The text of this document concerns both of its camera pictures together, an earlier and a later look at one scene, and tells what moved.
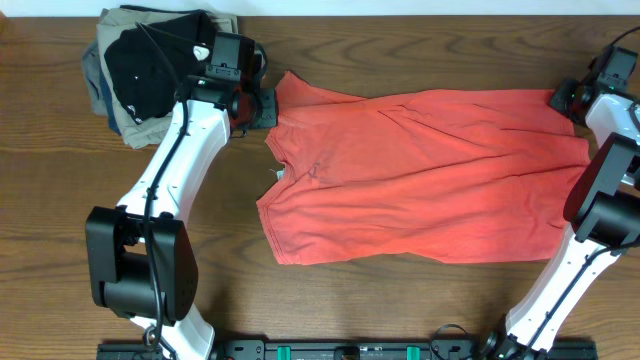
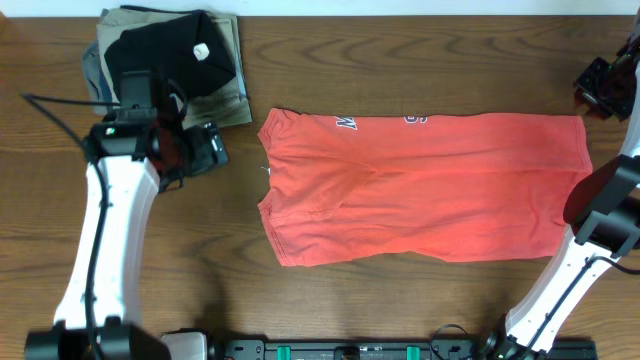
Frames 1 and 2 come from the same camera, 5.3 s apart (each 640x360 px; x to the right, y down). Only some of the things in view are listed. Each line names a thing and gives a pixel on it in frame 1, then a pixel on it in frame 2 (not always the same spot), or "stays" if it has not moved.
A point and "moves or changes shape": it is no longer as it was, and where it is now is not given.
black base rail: x=343 y=350 stays
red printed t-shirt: x=425 y=176 moves or changes shape
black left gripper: x=270 y=103 → x=204 y=158
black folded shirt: x=149 y=65 stays
